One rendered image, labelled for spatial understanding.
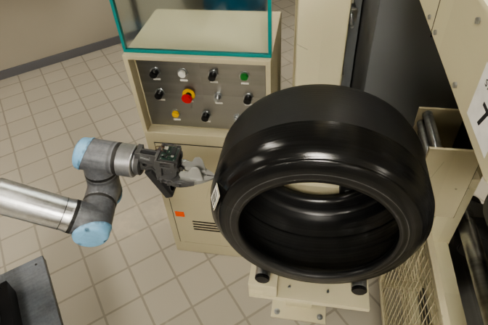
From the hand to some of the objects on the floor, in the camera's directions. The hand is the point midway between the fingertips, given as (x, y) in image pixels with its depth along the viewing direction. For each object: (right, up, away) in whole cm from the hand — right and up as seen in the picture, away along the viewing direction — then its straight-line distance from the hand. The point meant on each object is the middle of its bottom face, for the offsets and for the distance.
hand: (210, 178), depth 111 cm
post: (+38, -70, +101) cm, 128 cm away
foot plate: (+38, -69, +101) cm, 128 cm away
